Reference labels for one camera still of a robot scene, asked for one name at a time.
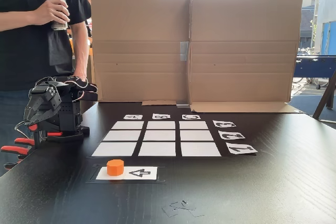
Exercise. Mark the silver drink can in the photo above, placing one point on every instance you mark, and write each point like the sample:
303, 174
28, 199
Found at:
60, 26

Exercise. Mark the round orange token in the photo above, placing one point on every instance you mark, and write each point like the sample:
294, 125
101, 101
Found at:
115, 167

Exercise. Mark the white nine-square paper grid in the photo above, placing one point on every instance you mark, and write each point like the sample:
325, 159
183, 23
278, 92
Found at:
160, 136

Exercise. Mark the person's left hand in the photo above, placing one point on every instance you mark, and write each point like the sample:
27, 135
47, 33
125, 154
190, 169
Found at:
80, 75

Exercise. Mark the person's right hand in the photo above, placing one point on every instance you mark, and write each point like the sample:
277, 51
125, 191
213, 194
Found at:
50, 11

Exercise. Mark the black orange bar clamp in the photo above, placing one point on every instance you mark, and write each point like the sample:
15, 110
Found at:
65, 137
15, 150

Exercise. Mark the person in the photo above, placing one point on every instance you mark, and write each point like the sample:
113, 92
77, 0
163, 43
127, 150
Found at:
23, 56

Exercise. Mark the paper sheet letter A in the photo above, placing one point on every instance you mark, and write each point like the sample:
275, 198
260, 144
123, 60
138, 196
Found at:
133, 117

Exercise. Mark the paper sheet letter B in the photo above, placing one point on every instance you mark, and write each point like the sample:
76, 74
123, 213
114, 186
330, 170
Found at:
161, 116

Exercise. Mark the white arrow paper sheet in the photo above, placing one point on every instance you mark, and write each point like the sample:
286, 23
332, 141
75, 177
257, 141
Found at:
141, 173

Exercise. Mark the grey tape strip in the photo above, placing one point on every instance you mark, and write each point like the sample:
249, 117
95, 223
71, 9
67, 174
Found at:
183, 105
184, 51

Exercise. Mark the paper sheet letter C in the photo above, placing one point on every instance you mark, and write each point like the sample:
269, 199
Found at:
191, 117

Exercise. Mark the paper sheet number 3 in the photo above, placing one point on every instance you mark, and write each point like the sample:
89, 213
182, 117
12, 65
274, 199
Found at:
224, 124

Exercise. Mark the paper sheet number 2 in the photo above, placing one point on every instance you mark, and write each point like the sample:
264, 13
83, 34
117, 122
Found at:
231, 135

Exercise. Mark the paper sheet number 1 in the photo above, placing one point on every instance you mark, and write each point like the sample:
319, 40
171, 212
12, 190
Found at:
241, 149

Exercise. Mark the brown cardboard screen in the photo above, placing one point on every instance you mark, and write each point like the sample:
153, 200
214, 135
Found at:
236, 37

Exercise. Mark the blue foosball table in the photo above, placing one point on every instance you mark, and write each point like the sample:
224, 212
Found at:
315, 66

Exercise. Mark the dark slanted stand leg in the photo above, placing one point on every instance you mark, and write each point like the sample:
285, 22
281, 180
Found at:
324, 98

